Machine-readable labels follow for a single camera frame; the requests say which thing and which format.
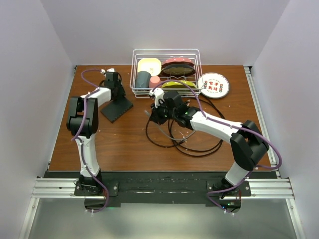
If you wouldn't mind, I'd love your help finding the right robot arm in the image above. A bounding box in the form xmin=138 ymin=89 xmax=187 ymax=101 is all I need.
xmin=149 ymin=88 xmax=270 ymax=196

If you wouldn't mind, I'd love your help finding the yellow-green dotted plate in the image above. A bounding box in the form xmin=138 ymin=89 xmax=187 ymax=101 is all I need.
xmin=161 ymin=80 xmax=196 ymax=89

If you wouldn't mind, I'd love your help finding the red dotted plate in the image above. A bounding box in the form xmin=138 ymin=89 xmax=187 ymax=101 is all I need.
xmin=161 ymin=56 xmax=194 ymax=67

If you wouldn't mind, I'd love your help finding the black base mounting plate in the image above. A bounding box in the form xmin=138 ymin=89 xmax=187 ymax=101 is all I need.
xmin=43 ymin=170 xmax=279 ymax=209

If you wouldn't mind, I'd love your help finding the grey ethernet cable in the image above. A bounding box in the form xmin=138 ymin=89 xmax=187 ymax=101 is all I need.
xmin=144 ymin=109 xmax=197 ymax=142

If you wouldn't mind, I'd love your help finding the white wire dish rack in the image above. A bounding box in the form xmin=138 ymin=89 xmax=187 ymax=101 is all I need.
xmin=130 ymin=49 xmax=202 ymax=98

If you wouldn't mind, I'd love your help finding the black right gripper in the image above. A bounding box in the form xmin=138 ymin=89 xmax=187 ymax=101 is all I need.
xmin=150 ymin=99 xmax=177 ymax=126

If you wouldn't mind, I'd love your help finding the cream square bowl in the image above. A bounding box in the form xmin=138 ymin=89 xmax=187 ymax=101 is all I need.
xmin=137 ymin=58 xmax=161 ymax=76

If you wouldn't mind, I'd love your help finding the white round printed plate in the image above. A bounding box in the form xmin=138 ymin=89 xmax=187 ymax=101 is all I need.
xmin=197 ymin=73 xmax=230 ymax=99

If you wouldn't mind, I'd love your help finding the aluminium front rail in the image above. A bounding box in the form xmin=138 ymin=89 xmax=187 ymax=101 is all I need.
xmin=31 ymin=178 xmax=294 ymax=199

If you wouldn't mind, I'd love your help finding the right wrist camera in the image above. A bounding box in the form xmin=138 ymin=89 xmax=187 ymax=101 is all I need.
xmin=149 ymin=88 xmax=164 ymax=108

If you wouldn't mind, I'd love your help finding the black network switch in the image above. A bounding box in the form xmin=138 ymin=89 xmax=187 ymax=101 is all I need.
xmin=100 ymin=97 xmax=134 ymax=123

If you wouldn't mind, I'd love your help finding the black round ethernet cable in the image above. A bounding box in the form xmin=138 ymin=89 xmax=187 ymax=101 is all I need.
xmin=145 ymin=117 xmax=186 ymax=148

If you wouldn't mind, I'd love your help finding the pink cup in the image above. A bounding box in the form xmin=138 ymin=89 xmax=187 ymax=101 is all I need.
xmin=149 ymin=76 xmax=161 ymax=88

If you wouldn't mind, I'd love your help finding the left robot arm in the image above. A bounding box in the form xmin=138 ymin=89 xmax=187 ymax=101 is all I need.
xmin=66 ymin=68 xmax=133 ymax=195

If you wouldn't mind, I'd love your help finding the grey-blue mug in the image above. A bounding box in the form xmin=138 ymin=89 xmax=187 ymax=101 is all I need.
xmin=135 ymin=71 xmax=151 ymax=89

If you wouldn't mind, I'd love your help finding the black flat cable teal band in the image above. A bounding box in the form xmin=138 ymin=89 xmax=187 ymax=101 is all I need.
xmin=171 ymin=97 xmax=226 ymax=158

